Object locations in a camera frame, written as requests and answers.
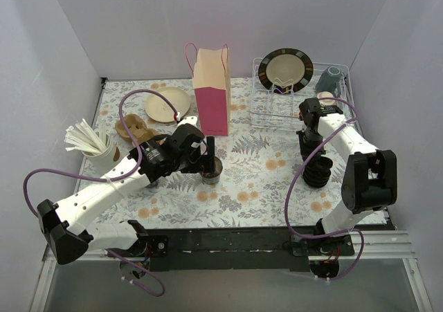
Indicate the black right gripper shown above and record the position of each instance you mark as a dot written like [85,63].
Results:
[314,151]

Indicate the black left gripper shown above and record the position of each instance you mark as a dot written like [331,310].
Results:
[202,160]

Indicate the black printed coffee cup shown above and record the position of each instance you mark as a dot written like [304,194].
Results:
[212,178]

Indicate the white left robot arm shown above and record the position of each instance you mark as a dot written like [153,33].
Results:
[69,224]

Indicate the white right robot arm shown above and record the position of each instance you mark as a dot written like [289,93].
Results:
[370,178]

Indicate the patterned ceramic bowl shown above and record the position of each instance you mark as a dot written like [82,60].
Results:
[325,94]

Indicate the grey blue mug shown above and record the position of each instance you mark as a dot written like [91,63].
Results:
[329,80]

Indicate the dark rimmed dinner plate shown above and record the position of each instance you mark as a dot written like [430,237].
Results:
[285,70]

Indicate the cream round plate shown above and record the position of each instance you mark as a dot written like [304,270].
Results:
[159,110]

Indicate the stack of black lids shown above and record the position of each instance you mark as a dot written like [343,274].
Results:
[317,172]

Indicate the brown cardboard cup carrier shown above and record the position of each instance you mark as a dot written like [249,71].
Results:
[137,127]

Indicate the floral patterned table mat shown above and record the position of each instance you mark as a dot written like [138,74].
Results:
[257,187]

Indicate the pink paper gift bag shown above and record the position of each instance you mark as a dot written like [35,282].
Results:
[211,83]

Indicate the white straw holder cup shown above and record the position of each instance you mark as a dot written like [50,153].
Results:
[104,162]

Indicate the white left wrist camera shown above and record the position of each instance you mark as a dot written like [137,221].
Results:
[191,120]

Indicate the white wire dish rack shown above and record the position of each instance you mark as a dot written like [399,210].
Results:
[275,110]

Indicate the black table edge rail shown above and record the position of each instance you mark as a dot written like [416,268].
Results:
[235,248]

